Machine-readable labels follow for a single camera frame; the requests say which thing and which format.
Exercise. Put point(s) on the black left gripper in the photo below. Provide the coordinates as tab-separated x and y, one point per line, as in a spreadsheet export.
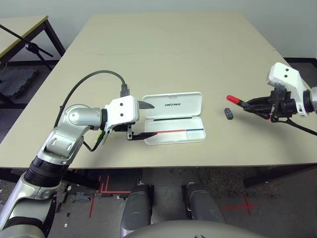
123	127

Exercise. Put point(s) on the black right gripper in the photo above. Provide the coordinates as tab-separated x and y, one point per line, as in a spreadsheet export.
284	105

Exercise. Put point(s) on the black marker with red cap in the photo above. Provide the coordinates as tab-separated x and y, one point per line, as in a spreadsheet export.
234	99

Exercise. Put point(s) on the dark patterned eraser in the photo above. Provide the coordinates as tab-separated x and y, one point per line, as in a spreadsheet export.
229	114

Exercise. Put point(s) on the white plastic pencil case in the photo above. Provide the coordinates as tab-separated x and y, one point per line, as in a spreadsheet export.
173	104

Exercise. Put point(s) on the green highlighter pen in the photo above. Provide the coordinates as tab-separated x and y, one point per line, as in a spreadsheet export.
100	136

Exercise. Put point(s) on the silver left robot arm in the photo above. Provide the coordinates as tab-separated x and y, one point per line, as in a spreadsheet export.
76	115

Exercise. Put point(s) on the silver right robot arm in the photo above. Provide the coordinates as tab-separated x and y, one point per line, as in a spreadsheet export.
312	99

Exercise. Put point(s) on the black table foot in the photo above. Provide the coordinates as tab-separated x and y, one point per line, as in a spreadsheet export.
257	179

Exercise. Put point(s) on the grey robot left leg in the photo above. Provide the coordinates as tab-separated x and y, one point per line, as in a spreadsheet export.
136	210

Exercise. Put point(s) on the grey robot leg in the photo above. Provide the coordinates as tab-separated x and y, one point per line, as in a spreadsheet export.
136	210
203	205

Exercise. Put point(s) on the grey robot right leg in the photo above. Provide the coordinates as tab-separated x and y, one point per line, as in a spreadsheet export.
203	205

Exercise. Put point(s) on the grey robot torso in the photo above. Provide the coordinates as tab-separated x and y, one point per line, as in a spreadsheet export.
193	230

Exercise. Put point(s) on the dark foam floor mat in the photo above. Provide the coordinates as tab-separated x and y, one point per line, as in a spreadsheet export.
17	81

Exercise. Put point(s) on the black tripod stand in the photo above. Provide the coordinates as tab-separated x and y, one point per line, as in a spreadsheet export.
31	45

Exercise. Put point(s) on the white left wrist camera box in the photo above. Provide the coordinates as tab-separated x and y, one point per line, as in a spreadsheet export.
123	109

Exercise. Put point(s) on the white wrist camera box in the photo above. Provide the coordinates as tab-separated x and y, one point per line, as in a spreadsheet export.
123	109
284	74

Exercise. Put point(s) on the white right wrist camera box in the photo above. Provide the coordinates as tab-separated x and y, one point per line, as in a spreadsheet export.
284	74

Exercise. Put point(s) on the beige side table black frame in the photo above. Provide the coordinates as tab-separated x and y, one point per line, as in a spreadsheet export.
15	32

